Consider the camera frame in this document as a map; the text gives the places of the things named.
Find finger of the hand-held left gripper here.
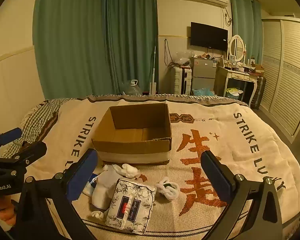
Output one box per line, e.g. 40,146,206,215
13,141,48,167
0,127,23,157

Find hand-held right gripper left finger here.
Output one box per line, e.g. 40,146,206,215
15,148,98,240

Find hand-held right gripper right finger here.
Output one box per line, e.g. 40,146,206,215
201,151,283,240

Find white sock with blue label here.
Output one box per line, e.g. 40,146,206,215
83,175,100,197

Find long white sock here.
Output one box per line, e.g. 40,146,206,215
91,171,120,209

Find white socks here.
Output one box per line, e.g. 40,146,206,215
155,177,180,201

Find brown cardboard box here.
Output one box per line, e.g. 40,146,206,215
91,102,172,165

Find floral tissue pack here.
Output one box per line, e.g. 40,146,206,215
105,177,157,235

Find person's left hand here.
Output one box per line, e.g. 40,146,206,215
0,196,17,227

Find checked bedsheet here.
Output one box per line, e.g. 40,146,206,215
1,98,70,158

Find printed cream blanket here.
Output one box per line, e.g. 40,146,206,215
22,94,300,240

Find waste bin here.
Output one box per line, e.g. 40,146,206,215
225,87,244,99

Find blue plastic bag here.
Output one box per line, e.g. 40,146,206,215
192,87,215,97

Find dark suitcase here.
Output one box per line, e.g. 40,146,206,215
250,75,267,110

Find clear water jug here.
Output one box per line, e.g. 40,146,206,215
122,79,142,96

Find white dressing table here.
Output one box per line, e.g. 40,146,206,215
216,59,264,107

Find white suitcase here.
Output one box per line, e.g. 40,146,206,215
172,66,193,95

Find grey mini fridge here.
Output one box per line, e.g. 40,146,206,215
190,56,219,95

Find green curtain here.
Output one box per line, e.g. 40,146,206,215
229,0,263,65
101,0,158,95
33,0,115,100

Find white stick mop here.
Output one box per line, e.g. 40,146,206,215
149,37,157,96

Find white louvered wardrobe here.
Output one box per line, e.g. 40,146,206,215
259,16,300,144

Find clear plastic bag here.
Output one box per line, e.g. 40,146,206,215
174,51,193,67

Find oval vanity mirror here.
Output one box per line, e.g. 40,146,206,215
227,34,247,64

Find black television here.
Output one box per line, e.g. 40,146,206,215
190,22,229,51

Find black cables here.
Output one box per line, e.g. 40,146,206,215
164,39,177,68

